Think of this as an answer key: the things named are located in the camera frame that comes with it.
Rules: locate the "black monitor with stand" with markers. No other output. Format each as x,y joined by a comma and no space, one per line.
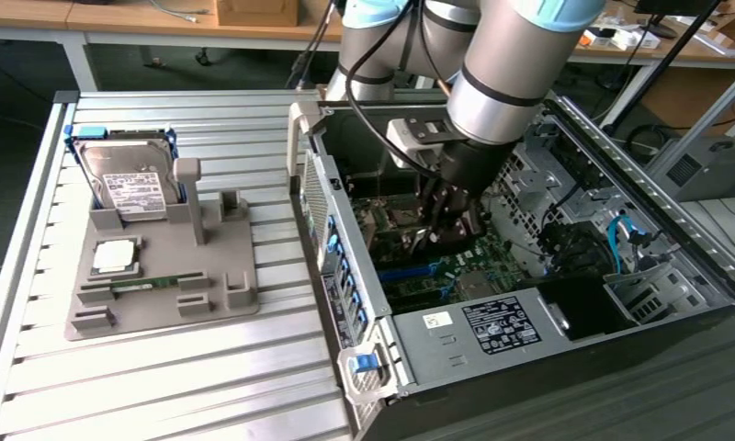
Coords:
659,30

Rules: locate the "silver CPU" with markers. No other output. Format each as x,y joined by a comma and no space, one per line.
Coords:
115,255

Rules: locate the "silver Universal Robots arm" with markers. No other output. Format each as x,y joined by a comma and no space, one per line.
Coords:
509,59

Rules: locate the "square chipset heatsink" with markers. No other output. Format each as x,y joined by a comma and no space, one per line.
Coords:
477,285

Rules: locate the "green motherboard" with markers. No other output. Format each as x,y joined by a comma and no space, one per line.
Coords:
490,262

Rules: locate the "graphics card with fan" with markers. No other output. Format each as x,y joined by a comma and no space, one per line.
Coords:
460,234

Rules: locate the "cluttered wooden desk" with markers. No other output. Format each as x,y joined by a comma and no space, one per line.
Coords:
729,57

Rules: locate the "perforated metal drive cage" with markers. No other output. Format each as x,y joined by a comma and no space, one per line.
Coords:
540,184

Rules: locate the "blue case latch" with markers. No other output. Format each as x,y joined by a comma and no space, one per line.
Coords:
364,364

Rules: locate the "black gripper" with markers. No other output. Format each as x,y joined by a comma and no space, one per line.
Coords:
476,165

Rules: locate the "orange small box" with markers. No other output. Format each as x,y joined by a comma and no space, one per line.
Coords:
588,40

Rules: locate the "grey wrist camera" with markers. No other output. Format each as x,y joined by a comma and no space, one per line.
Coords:
414,138

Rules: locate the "silver hard disk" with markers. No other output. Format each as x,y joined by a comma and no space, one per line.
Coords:
129,179

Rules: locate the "grey parts rack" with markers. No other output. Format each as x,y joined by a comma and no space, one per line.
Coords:
178,257

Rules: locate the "grey power supply unit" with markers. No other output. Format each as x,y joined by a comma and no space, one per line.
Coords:
441,344

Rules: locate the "CPU socket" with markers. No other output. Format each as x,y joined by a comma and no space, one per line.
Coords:
398,215

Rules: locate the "grey computer tower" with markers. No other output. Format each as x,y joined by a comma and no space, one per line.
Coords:
711,174

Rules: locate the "black slanted pole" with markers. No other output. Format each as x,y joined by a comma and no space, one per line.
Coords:
695,30

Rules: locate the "brown cardboard box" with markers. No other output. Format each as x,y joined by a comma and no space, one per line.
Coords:
258,11

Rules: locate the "white small box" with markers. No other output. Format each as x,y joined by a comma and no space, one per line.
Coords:
641,40

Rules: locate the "open grey PC case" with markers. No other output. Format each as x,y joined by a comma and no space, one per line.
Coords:
589,363

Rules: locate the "green RAM stick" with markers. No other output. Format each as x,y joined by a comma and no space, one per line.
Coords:
154,282

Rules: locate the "blue disk caddy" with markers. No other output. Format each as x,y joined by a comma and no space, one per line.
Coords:
93,132

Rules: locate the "wooden desk with grey legs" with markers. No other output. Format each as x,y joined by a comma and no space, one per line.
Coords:
129,20

